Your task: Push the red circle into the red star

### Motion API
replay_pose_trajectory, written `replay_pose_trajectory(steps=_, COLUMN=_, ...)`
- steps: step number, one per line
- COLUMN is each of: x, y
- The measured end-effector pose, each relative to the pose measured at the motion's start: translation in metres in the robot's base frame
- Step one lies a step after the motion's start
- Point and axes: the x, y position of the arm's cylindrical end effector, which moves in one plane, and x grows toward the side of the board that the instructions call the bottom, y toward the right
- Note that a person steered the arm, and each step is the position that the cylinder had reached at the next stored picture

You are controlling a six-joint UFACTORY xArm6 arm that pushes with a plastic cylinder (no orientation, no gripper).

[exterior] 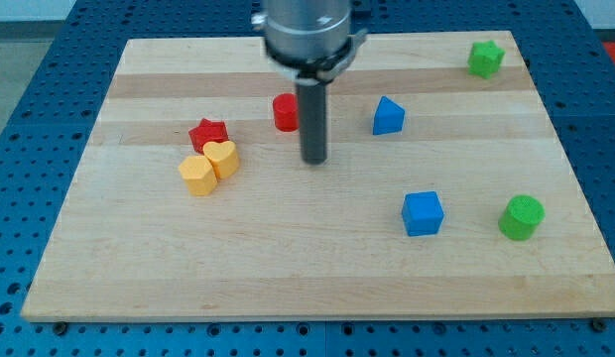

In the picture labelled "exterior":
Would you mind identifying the red cylinder block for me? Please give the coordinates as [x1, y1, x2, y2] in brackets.
[272, 93, 299, 132]

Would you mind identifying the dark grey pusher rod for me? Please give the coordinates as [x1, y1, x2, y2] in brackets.
[296, 84, 327, 165]

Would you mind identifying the blue triangle block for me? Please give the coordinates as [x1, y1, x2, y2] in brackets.
[372, 96, 406, 135]

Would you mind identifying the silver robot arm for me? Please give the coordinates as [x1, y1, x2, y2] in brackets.
[251, 0, 368, 165]

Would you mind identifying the yellow heart block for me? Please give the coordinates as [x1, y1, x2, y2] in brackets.
[202, 141, 240, 179]

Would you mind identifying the green star block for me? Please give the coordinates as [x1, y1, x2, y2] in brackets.
[467, 41, 506, 79]

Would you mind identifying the yellow pentagon block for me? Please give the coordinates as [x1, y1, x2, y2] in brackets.
[178, 156, 217, 196]

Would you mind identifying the red star block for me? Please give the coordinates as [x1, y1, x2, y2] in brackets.
[188, 118, 229, 155]

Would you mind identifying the blue cube block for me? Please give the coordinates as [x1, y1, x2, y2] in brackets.
[401, 191, 444, 237]

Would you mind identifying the light wooden board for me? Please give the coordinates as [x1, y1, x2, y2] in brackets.
[21, 31, 615, 322]

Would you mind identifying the green cylinder block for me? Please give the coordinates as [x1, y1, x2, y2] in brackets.
[498, 194, 546, 241]

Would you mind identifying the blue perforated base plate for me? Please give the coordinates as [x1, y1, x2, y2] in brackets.
[0, 0, 615, 356]

